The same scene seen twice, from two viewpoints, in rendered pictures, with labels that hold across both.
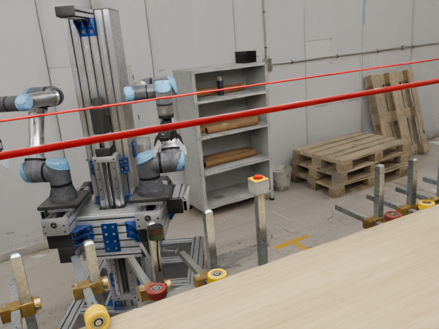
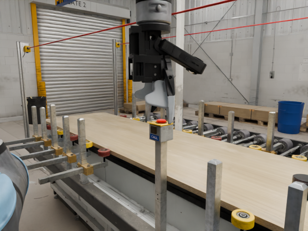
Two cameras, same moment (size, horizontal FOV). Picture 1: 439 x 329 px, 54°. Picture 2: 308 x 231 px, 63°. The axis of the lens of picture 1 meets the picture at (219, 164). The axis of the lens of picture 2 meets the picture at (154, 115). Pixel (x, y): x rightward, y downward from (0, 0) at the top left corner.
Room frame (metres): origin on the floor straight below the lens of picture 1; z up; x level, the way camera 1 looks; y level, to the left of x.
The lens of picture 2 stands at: (2.10, 0.76, 1.42)
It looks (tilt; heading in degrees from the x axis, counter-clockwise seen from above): 10 degrees down; 254
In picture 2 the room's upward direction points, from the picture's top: straight up
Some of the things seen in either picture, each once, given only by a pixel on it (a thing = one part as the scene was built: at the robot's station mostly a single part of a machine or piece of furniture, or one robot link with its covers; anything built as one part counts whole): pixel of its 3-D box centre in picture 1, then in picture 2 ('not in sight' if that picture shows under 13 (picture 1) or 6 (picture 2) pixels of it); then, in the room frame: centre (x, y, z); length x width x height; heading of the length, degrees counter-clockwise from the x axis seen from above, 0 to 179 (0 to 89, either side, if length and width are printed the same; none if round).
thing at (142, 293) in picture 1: (155, 289); not in sight; (1.58, 0.31, 0.85); 0.13 x 0.06 x 0.05; 115
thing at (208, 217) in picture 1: (211, 259); (211, 226); (1.70, 0.07, 0.90); 0.03 x 0.03 x 0.48; 25
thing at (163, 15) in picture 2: (164, 109); (154, 16); (1.95, 0.23, 1.54); 0.08 x 0.08 x 0.05
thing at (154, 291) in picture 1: (157, 299); not in sight; (1.49, 0.29, 0.85); 0.08 x 0.08 x 0.11
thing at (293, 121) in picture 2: not in sight; (290, 116); (-2.51, -3.90, 0.36); 0.59 x 0.57 x 0.73; 29
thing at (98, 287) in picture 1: (90, 286); not in sight; (1.47, 0.54, 0.95); 0.13 x 0.06 x 0.05; 115
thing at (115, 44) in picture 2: not in sight; (117, 84); (1.68, -2.50, 1.25); 0.15 x 0.08 x 1.10; 115
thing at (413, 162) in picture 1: (411, 199); (67, 148); (2.23, -1.06, 0.87); 0.03 x 0.03 x 0.48; 25
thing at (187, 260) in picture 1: (199, 273); not in sight; (1.74, 0.13, 0.81); 0.43 x 0.03 x 0.04; 25
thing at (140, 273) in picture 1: (143, 279); not in sight; (1.67, 0.38, 0.84); 0.43 x 0.03 x 0.04; 25
